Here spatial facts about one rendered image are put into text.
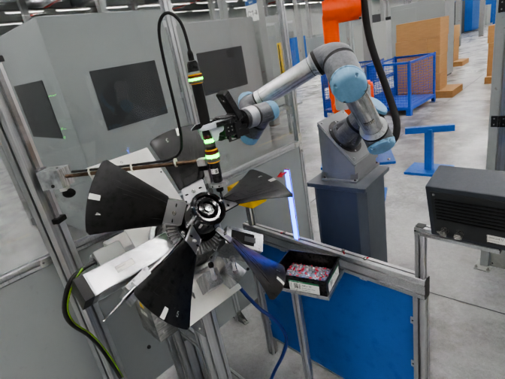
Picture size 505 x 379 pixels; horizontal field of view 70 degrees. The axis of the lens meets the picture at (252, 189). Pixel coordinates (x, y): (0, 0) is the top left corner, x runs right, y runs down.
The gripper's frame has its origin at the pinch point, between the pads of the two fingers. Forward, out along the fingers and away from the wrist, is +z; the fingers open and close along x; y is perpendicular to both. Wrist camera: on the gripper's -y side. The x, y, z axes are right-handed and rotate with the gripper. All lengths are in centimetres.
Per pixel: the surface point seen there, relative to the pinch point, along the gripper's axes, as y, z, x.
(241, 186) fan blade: 27.0, -16.3, 3.9
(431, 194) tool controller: 26, -32, -59
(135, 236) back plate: 35.3, 21.1, 22.6
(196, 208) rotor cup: 23.6, 9.8, -3.7
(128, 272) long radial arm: 37, 33, 6
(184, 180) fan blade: 18.1, 3.6, 9.8
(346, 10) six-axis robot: -47, -365, 170
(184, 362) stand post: 107, 14, 31
